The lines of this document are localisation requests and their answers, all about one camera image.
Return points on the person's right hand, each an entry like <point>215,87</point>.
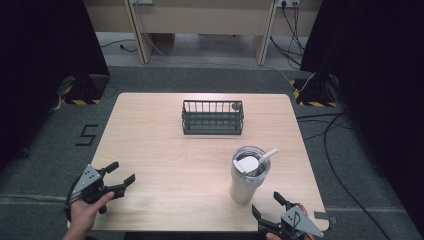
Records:
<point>301,218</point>

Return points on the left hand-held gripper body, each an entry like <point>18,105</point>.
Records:
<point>89,182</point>

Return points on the white wall socket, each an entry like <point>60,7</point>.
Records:
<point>288,3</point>

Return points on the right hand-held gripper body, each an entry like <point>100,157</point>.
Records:
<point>293,223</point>

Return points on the person's left hand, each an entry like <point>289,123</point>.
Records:
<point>86,213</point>

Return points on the black curtain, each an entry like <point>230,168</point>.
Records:
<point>376,86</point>
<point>43,66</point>

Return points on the white tumbler with straw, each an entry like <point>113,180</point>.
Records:
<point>249,174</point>

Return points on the grey tape strip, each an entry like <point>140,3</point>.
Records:
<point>325,216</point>

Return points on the beige wooden desk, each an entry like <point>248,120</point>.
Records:
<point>206,23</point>

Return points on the black stand base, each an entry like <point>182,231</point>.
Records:
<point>315,91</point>
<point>85,88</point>

